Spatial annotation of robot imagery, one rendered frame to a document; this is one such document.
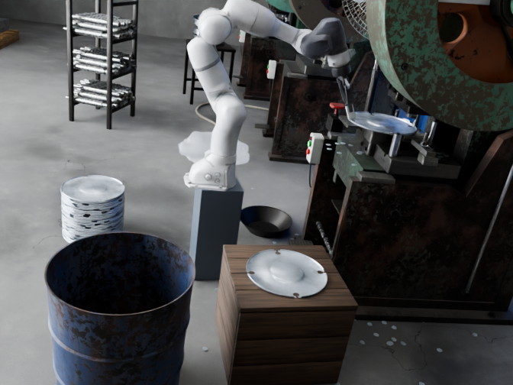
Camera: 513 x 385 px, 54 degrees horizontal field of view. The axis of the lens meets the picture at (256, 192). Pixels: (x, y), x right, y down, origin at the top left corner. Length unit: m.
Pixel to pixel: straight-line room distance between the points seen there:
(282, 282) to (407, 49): 0.85
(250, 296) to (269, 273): 0.16
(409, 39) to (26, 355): 1.64
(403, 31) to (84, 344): 1.27
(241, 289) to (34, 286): 0.96
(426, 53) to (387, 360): 1.16
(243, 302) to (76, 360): 0.52
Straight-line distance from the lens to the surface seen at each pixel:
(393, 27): 1.62
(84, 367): 1.51
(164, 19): 8.64
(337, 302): 1.72
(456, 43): 1.79
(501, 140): 2.16
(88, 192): 2.47
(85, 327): 1.41
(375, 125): 2.15
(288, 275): 1.78
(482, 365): 2.30
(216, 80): 1.96
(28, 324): 2.11
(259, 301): 1.65
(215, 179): 2.09
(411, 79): 1.67
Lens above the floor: 1.34
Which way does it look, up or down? 25 degrees down
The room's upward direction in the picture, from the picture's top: 8 degrees clockwise
